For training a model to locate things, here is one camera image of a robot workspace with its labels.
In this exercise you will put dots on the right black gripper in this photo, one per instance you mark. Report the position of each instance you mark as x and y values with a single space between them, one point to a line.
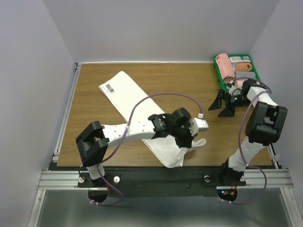
217 104

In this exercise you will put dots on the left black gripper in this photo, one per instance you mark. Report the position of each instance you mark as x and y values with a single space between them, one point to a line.
186 142

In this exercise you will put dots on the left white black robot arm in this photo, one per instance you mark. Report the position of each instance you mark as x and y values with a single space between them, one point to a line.
93 142

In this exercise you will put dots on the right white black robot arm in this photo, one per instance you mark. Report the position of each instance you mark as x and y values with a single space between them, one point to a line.
262 127

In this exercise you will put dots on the green plastic basket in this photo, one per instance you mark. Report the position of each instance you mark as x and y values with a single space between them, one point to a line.
220 75

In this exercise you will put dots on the short pink rolled towel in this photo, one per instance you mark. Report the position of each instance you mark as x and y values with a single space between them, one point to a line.
239 83

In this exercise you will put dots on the grey rolled towel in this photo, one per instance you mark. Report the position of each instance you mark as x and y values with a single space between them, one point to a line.
241 74

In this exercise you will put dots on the long pink rolled towel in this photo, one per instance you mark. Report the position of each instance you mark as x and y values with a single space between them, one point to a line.
226 68

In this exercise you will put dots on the orange rolled towel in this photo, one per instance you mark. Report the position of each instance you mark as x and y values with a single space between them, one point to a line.
242 66

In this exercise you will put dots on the white blue patterned towel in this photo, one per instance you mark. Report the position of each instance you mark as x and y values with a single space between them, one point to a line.
240 59

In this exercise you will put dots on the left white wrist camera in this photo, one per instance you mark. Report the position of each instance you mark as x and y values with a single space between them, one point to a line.
199 124

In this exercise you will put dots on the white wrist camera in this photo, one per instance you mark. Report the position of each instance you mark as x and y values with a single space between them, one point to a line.
199 124
233 90

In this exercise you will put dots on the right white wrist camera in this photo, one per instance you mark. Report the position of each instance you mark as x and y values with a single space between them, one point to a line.
233 90

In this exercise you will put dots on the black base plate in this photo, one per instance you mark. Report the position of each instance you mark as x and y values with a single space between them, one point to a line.
138 182

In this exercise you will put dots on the aluminium frame rail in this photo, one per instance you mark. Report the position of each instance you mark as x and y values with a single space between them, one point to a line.
58 180

